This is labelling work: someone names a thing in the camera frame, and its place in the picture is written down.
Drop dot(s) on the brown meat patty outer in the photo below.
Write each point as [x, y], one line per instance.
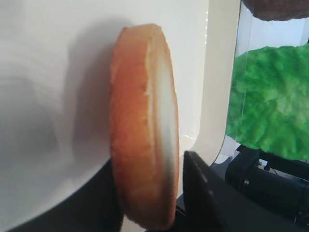
[278, 10]

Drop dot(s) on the orange bread slice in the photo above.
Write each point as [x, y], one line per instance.
[144, 127]

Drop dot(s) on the clear acrylic right rack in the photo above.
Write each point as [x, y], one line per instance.
[236, 100]

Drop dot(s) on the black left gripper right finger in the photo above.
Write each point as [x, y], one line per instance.
[211, 205]

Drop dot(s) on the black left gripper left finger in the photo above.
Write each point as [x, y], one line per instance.
[93, 208]

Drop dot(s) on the green lettuce leaf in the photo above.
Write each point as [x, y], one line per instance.
[276, 108]

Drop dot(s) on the white rectangular serving tray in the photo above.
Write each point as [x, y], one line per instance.
[54, 69]

